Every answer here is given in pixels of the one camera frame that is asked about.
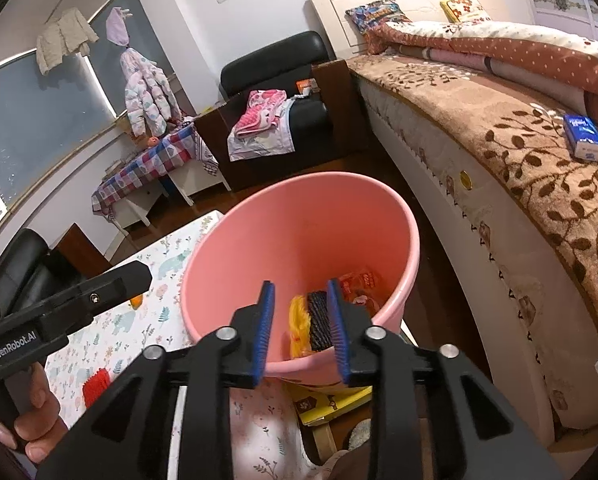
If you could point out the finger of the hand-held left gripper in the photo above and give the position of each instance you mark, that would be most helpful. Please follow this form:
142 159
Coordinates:
109 285

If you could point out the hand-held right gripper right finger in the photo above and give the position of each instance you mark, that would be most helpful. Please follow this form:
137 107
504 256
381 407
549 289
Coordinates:
337 332

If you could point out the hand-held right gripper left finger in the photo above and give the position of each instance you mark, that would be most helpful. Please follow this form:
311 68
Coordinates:
264 332

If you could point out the black foam net sleeve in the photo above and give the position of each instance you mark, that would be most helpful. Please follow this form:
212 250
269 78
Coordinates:
320 320

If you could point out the orange snack packet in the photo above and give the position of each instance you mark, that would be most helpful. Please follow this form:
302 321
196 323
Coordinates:
363 287

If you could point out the pink plastic bucket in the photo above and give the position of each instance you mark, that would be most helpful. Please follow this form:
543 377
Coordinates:
304 220

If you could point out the person's left hand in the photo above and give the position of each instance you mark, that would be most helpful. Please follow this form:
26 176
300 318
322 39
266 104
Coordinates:
41 415

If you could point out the orange peel piece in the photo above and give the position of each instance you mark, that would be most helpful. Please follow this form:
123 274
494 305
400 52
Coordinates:
136 302

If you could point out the dark wooden side cabinet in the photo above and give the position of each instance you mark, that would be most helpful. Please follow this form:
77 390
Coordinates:
81 247

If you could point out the floral bear tablecloth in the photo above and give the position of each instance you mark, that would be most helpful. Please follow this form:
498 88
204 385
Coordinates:
129 335

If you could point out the yellow cardboard box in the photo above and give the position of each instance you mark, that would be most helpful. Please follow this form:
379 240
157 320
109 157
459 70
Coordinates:
324 402

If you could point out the black leather sofa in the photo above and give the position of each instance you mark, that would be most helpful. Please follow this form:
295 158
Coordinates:
29 270

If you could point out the red foam net sleeve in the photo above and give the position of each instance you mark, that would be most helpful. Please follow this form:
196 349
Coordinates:
96 387

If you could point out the grey furry slipper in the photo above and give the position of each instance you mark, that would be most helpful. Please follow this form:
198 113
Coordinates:
360 432

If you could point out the checked tablecloth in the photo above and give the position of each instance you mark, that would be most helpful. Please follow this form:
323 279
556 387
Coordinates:
149 165

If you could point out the white table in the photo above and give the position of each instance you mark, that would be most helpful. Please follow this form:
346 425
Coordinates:
199 177

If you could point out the large window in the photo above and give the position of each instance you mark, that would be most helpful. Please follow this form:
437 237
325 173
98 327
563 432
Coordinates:
39 125

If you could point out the white printed cloth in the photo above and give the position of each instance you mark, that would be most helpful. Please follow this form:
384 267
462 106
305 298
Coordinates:
269 145

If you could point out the pink white puffy jacket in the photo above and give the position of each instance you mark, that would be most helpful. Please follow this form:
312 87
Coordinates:
146 95

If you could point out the white bed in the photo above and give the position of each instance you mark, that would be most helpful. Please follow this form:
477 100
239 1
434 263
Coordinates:
429 160

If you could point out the pink cartoon garment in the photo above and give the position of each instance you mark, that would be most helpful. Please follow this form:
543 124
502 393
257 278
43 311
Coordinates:
259 110

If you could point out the beige hanging jacket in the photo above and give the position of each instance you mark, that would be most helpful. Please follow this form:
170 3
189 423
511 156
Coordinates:
64 40

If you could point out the lilac hanging hat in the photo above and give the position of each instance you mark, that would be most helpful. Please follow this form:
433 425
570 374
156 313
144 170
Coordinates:
118 27

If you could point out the brown leaf blanket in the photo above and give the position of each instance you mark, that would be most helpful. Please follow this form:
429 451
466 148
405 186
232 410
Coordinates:
529 160

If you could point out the black leather armchair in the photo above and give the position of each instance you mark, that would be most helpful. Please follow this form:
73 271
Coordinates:
274 60

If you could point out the blue tissue packet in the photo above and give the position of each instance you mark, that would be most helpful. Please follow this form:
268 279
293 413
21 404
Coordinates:
584 135

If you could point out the colourful cartoon pillow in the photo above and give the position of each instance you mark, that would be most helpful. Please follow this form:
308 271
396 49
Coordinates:
376 15

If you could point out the orange dotted quilt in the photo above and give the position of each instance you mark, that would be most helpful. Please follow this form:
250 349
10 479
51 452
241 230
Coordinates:
504 52

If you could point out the yellow floral pillow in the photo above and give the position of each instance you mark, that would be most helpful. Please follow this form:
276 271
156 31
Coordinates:
464 9

